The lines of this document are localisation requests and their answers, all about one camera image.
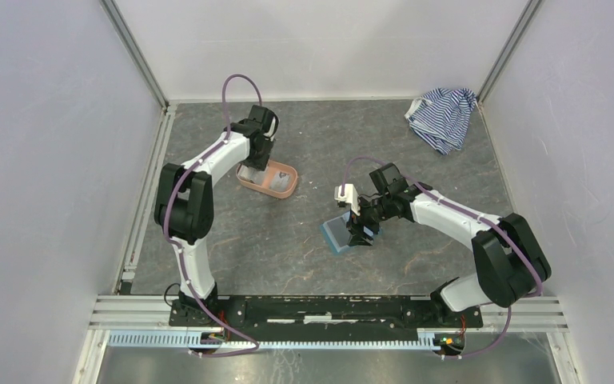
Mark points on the blue striped cloth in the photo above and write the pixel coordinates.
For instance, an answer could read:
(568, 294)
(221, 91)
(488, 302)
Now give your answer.
(441, 117)

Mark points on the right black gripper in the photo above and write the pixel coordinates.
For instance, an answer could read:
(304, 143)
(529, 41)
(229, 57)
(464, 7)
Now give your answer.
(356, 226)

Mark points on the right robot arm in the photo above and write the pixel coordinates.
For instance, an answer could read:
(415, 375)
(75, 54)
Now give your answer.
(509, 262)

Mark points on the aluminium frame rail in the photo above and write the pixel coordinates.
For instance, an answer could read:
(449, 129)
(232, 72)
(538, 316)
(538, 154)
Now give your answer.
(129, 340)

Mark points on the white VIP card in tray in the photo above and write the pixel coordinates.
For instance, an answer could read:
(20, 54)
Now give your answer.
(281, 182)

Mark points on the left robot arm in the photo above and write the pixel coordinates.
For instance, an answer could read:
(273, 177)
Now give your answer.
(184, 207)

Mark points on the pink oval tray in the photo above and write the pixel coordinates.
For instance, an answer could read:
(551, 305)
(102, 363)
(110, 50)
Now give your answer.
(271, 169)

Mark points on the teal card holder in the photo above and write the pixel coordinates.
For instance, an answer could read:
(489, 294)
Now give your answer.
(344, 232)

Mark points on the stack of credit cards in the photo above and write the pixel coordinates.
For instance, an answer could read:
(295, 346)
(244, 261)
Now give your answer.
(251, 175)

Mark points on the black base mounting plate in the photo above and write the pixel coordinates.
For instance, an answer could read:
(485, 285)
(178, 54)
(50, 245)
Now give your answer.
(335, 318)

